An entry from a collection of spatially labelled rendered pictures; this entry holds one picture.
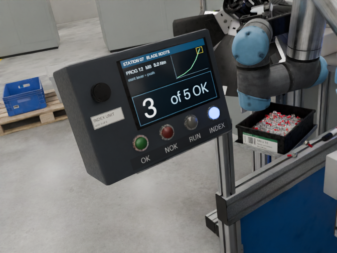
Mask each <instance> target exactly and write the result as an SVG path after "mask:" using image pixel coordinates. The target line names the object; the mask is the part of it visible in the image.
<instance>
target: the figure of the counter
mask: <svg viewBox="0 0 337 253"><path fill-rule="evenodd" d="M131 99H132V103H133V106H134V109H135V112H136V116H137V119H138V122H139V126H140V127H143V126H145V125H147V124H150V123H153V122H155V121H158V120H160V119H163V118H165V117H166V114H165V110H164V107H163V103H162V100H161V96H160V93H159V89H158V88H156V89H153V90H150V91H147V92H144V93H141V94H138V95H135V96H133V97H131Z"/></svg>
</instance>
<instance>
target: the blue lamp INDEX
mask: <svg viewBox="0 0 337 253"><path fill-rule="evenodd" d="M207 116H208V118H209V119H210V120H217V119H218V118H219V116H220V110H219V108H218V107H217V106H214V105H212V106H210V107H209V108H208V111H207Z"/></svg>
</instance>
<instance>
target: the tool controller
mask: <svg viewBox="0 0 337 253"><path fill-rule="evenodd" d="M53 77H54V80H55V82H56V86H57V89H58V92H59V94H60V97H61V100H62V103H63V106H64V109H65V111H66V114H67V117H68V120H69V123H70V126H71V129H72V131H73V134H74V137H75V140H76V143H77V146H78V149H79V151H80V154H81V157H82V160H83V163H84V166H85V168H86V171H87V173H88V174H89V175H91V176H92V177H94V178H95V179H97V180H98V181H100V182H102V183H103V184H105V185H106V186H109V185H111V184H114V183H116V182H118V181H120V180H122V179H125V178H127V177H129V176H131V175H133V174H136V173H138V172H140V171H142V170H144V169H147V168H149V167H151V166H153V165H155V164H158V163H160V162H162V161H165V160H166V159H168V158H171V157H173V156H175V155H177V154H179V153H182V152H184V151H186V150H189V149H191V148H193V147H195V146H197V145H199V144H201V143H204V142H206V141H208V140H210V139H212V138H215V137H217V136H219V135H221V134H223V133H225V132H228V131H230V130H231V129H232V124H231V119H230V115H229V111H228V107H227V103H226V99H225V95H224V91H223V87H222V82H221V78H220V74H219V70H218V66H217V61H216V57H215V53H214V49H213V45H212V41H211V37H210V33H209V30H208V29H202V30H198V31H194V32H191V33H187V34H183V35H179V36H175V37H172V38H168V39H164V40H160V41H157V42H153V43H149V44H145V45H141V46H138V47H134V48H130V49H126V50H123V51H119V52H115V53H111V54H107V55H104V56H100V57H96V58H92V59H89V60H85V61H81V62H77V63H73V64H70V65H67V66H65V67H63V68H60V69H58V70H56V71H55V72H53ZM156 88H158V89H159V93H160V96H161V100H162V103H163V107H164V110H165V114H166V117H165V118H163V119H160V120H158V121H155V122H153V123H150V124H147V125H145V126H142V127H140V126H139V122H138V119H137V116H136V112H135V109H134V106H133V103H132V99H131V97H133V96H135V95H138V94H141V93H144V92H147V91H150V90H153V89H156ZM212 105H214V106H217V107H218V108H219V110H220V116H219V118H218V119H217V120H210V119H209V118H208V116H207V111H208V108H209V107H210V106H212ZM189 114H192V115H195V116H196V117H197V119H198V125H197V127H196V128H195V129H194V130H188V129H187V128H186V127H185V124H184V121H185V118H186V116H187V115H189ZM164 124H169V125H171V126H172V127H173V128H174V136H173V137H172V138H171V139H170V140H167V141H165V140H163V139H162V138H161V137H160V135H159V130H160V128H161V127H162V126H163V125H164ZM137 135H144V136H146V137H147V139H148V147H147V148H146V150H144V151H142V152H138V151H136V150H135V149H134V148H133V145H132V142H133V139H134V138H135V137H136V136H137Z"/></svg>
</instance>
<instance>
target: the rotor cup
mask: <svg viewBox="0 0 337 253"><path fill-rule="evenodd" d="M251 1H252V2H253V3H254V5H252V4H251V3H250V2H249V0H237V1H234V0H224V1H223V10H224V12H225V13H226V14H227V15H228V16H229V17H231V18H232V19H233V20H235V21H238V22H239V19H237V18H236V17H235V16H234V15H233V14H235V15H236V16H237V17H238V18H241V17H242V16H245V15H250V16H254V15H257V13H252V12H250V11H251V8H252V7H254V6H259V5H263V4H264V2H267V3H270V1H269V0H251Z"/></svg>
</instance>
